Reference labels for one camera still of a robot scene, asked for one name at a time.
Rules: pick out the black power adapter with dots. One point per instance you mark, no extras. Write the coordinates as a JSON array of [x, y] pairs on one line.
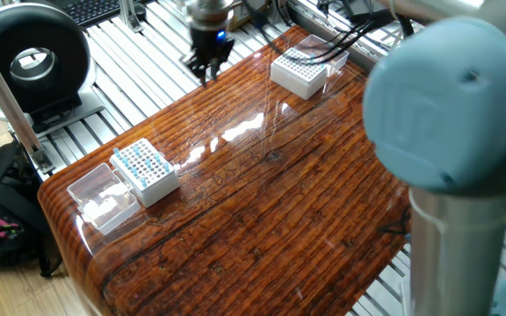
[[363, 11]]

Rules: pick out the white pipette tip rack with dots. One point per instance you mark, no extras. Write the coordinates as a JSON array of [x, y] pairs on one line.
[[156, 189], [297, 84]]

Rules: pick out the blue pipette tip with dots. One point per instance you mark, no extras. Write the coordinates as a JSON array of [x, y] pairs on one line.
[[157, 157], [134, 172], [143, 182], [312, 56], [147, 163], [136, 149], [125, 161], [323, 66], [116, 152], [166, 167]]

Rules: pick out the small metal bracket stand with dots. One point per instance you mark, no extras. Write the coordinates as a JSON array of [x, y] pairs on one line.
[[130, 15]]

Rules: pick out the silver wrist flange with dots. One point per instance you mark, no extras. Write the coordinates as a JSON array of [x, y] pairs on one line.
[[209, 11]]

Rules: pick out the aluminium frame post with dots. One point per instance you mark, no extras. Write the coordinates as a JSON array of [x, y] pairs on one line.
[[2, 101]]

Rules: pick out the black backpack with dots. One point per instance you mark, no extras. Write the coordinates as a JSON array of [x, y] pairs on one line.
[[2, 210]]

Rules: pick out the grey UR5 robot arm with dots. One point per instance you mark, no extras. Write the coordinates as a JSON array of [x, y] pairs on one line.
[[446, 109]]

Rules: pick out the black computer keyboard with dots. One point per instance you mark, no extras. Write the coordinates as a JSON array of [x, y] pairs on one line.
[[90, 9]]

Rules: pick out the clear plastic rack lid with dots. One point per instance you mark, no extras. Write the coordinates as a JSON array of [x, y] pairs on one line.
[[103, 206], [336, 61]]

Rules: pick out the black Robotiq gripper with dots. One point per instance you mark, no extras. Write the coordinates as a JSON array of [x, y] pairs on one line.
[[211, 44]]

